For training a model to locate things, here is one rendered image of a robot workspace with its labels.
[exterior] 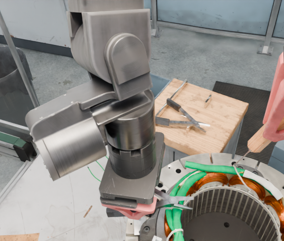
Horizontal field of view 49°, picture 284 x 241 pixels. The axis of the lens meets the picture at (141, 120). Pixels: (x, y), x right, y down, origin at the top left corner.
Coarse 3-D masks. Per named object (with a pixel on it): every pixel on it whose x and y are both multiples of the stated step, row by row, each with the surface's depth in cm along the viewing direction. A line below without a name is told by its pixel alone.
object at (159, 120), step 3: (156, 117) 68; (159, 117) 68; (156, 120) 68; (159, 120) 68; (162, 120) 68; (165, 120) 67; (168, 120) 67; (156, 123) 69; (159, 123) 69; (162, 123) 68; (165, 123) 68; (168, 123) 68
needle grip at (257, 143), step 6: (282, 120) 30; (264, 126) 32; (282, 126) 31; (258, 132) 33; (252, 138) 34; (258, 138) 33; (264, 138) 33; (252, 144) 34; (258, 144) 34; (264, 144) 33; (252, 150) 34; (258, 150) 34
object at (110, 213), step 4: (108, 208) 44; (108, 212) 44; (112, 212) 44; (116, 212) 44; (120, 212) 44; (108, 216) 45; (112, 216) 45; (116, 216) 45; (120, 216) 45; (124, 216) 45
